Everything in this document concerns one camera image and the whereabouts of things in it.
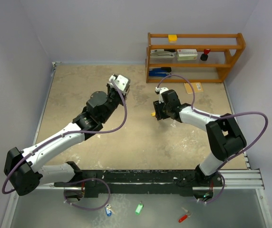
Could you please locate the aluminium table frame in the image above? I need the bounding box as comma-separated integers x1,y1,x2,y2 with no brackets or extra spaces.
2,64,272,228

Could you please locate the red and black stamp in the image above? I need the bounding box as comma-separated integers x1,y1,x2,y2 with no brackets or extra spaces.
200,49,211,61

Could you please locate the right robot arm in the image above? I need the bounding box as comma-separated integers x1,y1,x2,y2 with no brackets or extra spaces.
153,87,247,186

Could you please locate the brown envelope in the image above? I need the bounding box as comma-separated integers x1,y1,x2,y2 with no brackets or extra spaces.
184,82,204,94

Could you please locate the yellow box on shelf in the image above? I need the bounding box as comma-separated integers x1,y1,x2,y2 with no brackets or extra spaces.
168,34,177,43

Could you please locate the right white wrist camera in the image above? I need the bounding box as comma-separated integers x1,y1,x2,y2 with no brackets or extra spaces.
155,87,169,103

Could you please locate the key with blue tag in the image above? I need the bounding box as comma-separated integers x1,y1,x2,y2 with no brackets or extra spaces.
105,204,115,217

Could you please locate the white and red box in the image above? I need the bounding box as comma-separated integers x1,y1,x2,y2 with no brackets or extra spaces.
176,49,198,61

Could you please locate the wooden shelf rack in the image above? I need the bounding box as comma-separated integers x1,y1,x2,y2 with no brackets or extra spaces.
146,33,246,83

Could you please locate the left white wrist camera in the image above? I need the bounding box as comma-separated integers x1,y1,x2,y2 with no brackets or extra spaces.
108,74,131,95

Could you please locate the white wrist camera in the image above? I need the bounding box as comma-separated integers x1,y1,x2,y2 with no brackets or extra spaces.
155,87,169,103
108,74,131,95

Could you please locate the grey stapler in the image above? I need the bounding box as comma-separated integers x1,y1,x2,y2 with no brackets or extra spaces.
150,49,176,58

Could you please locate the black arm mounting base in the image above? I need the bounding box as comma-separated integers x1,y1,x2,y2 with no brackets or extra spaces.
54,170,223,198

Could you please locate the key with red tag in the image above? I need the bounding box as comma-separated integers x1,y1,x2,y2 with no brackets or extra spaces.
178,207,192,223

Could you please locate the blue stapler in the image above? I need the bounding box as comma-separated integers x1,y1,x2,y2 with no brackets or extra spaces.
148,67,172,77

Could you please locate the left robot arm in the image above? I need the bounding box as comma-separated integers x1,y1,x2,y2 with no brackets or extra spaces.
1,80,130,196

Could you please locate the green key tag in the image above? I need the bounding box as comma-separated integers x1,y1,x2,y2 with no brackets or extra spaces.
135,202,144,215

